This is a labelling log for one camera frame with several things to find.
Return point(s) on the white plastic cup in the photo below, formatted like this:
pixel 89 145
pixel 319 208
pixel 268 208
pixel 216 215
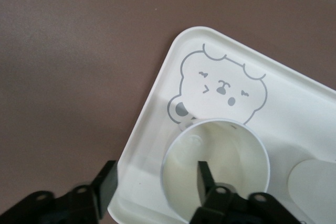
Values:
pixel 315 179
pixel 183 155

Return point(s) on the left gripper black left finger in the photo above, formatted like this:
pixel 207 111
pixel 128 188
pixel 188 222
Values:
pixel 107 184

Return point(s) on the white bear print tray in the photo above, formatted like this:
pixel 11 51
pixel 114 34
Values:
pixel 236 58

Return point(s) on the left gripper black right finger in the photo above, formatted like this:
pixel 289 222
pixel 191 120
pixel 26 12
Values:
pixel 206 182

